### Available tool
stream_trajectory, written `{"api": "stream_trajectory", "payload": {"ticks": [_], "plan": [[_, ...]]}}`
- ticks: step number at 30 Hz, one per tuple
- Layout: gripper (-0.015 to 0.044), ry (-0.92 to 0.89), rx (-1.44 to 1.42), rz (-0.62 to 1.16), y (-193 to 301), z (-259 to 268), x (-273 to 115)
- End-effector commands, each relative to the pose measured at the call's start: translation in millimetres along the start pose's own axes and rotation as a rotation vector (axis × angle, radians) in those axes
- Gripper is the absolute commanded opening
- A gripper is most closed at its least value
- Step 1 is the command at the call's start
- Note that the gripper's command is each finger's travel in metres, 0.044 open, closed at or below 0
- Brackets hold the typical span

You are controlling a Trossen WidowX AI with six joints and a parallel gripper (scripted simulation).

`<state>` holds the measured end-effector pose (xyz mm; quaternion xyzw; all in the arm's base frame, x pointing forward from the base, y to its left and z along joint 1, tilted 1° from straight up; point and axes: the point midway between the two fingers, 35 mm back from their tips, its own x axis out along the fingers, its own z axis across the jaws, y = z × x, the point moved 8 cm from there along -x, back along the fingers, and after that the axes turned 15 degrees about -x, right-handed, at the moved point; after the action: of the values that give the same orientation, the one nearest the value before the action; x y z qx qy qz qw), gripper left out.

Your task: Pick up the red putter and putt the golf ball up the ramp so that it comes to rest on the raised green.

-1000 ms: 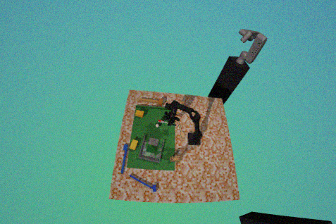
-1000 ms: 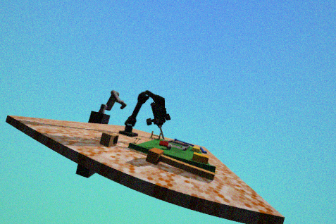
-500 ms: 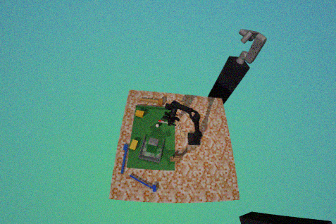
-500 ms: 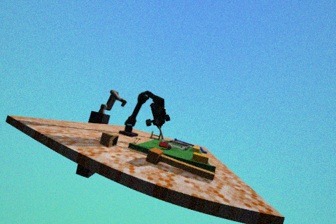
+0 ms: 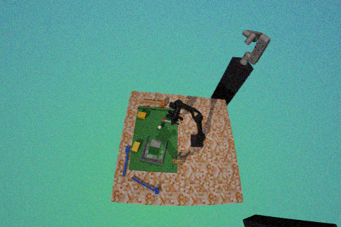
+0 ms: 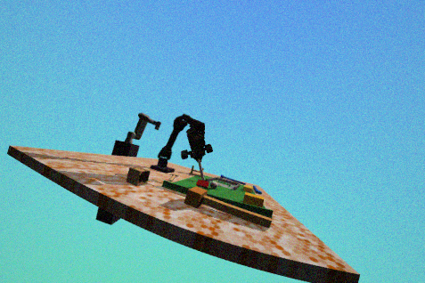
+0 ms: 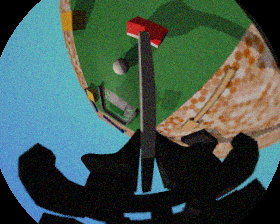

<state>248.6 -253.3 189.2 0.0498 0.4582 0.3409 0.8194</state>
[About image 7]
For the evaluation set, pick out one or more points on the white golf ball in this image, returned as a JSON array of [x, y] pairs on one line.
[[120, 66]]

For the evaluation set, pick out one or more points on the red putter with grey shaft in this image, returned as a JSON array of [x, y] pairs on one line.
[[148, 33]]

